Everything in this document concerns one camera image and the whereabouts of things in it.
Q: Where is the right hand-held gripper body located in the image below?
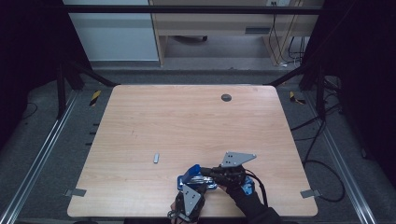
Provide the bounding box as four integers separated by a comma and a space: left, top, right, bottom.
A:
214, 150, 258, 189

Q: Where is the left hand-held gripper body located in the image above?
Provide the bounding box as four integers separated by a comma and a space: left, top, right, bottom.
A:
167, 183, 209, 224

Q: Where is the blue stapler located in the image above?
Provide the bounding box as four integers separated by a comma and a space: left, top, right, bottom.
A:
177, 163, 219, 191

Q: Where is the person's left hand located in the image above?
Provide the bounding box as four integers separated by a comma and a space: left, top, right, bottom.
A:
169, 201, 200, 224

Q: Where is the person's right hand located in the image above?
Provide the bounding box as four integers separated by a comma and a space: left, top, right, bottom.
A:
218, 175, 260, 203

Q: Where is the black yellow hazard tape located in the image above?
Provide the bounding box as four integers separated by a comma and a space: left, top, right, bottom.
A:
89, 90, 103, 107
289, 91, 307, 105

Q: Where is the light wooden desk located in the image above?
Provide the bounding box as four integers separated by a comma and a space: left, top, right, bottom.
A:
148, 0, 325, 67

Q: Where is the black curtain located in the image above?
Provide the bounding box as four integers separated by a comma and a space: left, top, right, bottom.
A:
0, 0, 92, 148
304, 0, 396, 189

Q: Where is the white cabinet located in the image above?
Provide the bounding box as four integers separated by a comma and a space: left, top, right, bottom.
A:
62, 0, 160, 63

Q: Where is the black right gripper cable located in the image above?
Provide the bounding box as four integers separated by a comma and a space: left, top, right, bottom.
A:
245, 169, 269, 208

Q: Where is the grey metal table bracket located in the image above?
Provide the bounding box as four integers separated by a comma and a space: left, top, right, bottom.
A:
64, 188, 88, 198
300, 189, 322, 199

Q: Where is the black looped floor cable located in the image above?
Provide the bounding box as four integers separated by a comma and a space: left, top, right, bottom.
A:
301, 118, 347, 203

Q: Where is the aluminium floor rail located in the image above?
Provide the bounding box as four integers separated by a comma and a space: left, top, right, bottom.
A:
302, 92, 378, 224
0, 89, 80, 224

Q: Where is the black frame strut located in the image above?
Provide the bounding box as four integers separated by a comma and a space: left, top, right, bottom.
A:
56, 60, 120, 119
266, 61, 327, 119

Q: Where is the black coiled desk cable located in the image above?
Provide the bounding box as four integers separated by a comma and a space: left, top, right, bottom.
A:
287, 35, 308, 63

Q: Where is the black hanging desk cable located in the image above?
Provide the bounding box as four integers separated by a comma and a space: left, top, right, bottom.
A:
268, 2, 283, 65

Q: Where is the black horizontal frame bar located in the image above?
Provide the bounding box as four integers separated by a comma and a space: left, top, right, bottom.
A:
62, 4, 325, 15

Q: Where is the thin black floor cable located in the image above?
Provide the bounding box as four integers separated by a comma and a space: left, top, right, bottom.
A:
21, 102, 39, 121

